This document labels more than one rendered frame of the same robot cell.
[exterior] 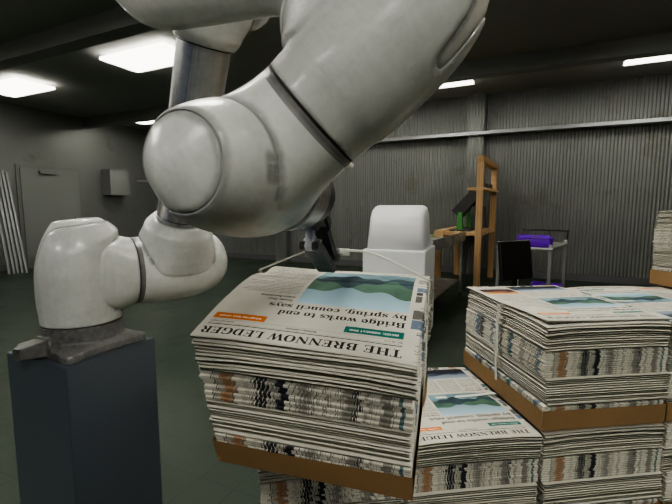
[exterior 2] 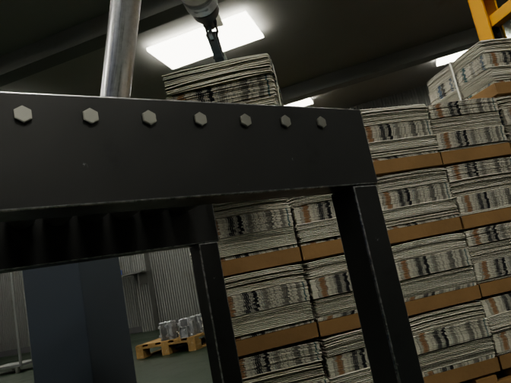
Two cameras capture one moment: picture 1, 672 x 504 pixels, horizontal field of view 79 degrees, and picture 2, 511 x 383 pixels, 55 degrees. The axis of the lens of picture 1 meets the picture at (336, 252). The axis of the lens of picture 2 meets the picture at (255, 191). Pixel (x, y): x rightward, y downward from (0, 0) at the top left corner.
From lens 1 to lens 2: 103 cm
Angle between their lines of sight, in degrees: 19
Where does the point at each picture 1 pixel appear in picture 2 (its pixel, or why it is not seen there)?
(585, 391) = (388, 148)
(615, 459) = (421, 191)
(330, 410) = (235, 96)
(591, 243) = not seen: hidden behind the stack
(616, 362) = (401, 131)
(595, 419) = (399, 165)
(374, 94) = not seen: outside the picture
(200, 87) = (128, 11)
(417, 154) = not seen: hidden behind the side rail
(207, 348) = (170, 80)
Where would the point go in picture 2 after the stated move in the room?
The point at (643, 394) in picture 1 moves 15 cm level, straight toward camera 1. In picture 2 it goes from (423, 148) to (414, 142)
